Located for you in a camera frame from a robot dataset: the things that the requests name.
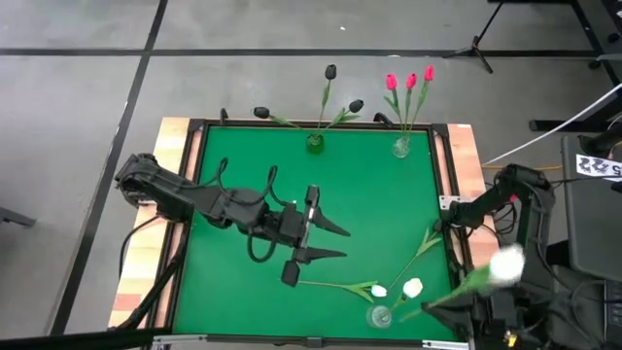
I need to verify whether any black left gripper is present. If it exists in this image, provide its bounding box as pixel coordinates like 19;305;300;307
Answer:
264;184;352;289

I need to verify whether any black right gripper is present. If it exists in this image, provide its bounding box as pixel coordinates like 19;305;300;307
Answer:
421;289;524;350

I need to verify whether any black artificial tulip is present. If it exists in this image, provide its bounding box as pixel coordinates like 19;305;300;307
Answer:
387;218;444;291
318;98;365;141
316;62;338;142
252;105;317;142

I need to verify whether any green glass vase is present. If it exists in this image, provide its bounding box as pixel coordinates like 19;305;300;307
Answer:
305;133;326;156

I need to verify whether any red artificial tulip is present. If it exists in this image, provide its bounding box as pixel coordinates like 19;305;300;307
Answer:
402;72;419;140
409;64;435;140
382;72;405;140

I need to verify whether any clear glass vase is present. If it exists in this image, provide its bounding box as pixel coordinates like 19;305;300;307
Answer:
365;304;394;331
391;135;412;159

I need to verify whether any green table mat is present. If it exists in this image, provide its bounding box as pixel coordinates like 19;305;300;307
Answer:
172;124;458;341

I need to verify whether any dark grey monitor back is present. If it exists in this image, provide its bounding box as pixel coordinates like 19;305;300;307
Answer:
561;133;622;283

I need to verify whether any black diagonal strut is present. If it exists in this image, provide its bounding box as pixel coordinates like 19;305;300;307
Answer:
112;227;190;337

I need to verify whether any white number sticker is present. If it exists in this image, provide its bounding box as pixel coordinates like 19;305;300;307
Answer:
575;153;622;183

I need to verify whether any black equipment stand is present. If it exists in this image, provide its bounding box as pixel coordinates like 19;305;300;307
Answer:
528;0;622;133

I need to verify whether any black floor tripod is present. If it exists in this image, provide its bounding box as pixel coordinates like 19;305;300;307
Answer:
440;0;506;75

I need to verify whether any black bar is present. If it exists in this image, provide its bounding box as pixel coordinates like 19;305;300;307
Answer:
0;328;172;350

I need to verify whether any grey furniture foot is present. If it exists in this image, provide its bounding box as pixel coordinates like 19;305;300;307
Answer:
0;206;38;228

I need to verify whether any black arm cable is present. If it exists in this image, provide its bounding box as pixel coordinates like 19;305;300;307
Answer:
191;156;230;191
246;226;279;264
118;215;162;282
252;163;280;200

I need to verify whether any black table frame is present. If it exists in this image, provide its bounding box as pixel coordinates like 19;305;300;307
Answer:
145;116;475;350

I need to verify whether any yellow floor cable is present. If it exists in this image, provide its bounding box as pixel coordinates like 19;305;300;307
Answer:
480;163;551;172

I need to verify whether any white floor cable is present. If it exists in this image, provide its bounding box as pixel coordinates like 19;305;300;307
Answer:
479;82;622;167

